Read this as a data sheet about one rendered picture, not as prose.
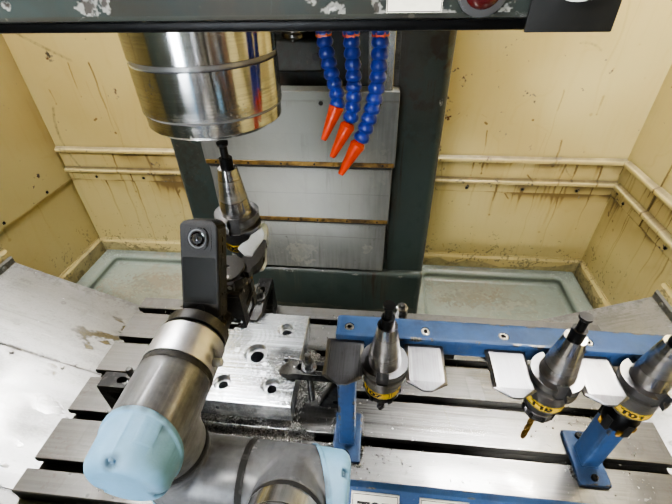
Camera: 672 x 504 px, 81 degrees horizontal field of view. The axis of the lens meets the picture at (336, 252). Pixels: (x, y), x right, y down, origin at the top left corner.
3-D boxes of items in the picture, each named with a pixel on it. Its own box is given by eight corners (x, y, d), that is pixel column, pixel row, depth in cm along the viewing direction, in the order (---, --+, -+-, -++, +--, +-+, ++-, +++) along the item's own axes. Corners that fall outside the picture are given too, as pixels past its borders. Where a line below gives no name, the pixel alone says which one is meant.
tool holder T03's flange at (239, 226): (263, 213, 60) (261, 199, 58) (257, 237, 55) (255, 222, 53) (222, 215, 60) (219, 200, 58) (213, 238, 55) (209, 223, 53)
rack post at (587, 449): (611, 489, 69) (704, 392, 50) (578, 486, 69) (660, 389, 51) (588, 434, 76) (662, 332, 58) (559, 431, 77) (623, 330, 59)
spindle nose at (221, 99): (288, 96, 54) (279, -9, 47) (276, 141, 41) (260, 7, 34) (172, 99, 54) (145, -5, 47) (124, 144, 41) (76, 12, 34)
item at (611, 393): (632, 409, 48) (635, 405, 47) (586, 405, 48) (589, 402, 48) (607, 361, 53) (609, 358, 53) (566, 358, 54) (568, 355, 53)
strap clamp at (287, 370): (345, 408, 82) (344, 364, 73) (283, 403, 83) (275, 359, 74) (346, 394, 84) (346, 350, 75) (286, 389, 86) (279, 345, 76)
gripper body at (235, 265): (209, 293, 57) (174, 363, 48) (194, 247, 52) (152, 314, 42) (260, 297, 56) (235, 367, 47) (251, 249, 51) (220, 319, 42)
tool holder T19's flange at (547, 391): (568, 365, 54) (574, 354, 52) (585, 406, 49) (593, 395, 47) (520, 361, 54) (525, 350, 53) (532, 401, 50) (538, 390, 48)
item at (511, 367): (538, 402, 49) (540, 398, 48) (494, 398, 49) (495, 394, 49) (523, 355, 54) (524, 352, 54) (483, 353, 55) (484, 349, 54)
